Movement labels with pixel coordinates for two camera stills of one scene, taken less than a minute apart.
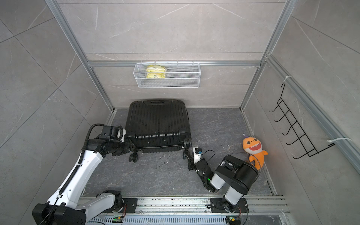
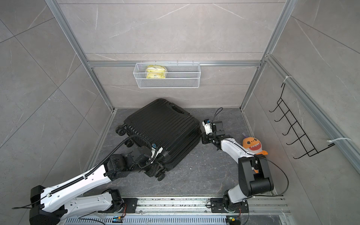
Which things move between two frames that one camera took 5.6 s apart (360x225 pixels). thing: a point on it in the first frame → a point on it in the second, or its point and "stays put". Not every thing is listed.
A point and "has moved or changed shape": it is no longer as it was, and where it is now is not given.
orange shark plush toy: (253, 146) stays put
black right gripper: (191, 163) → (205, 141)
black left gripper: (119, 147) → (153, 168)
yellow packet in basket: (155, 71) stays put
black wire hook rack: (288, 116) stays put
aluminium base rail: (193, 210) stays put
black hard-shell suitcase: (158, 126) has moved or changed shape
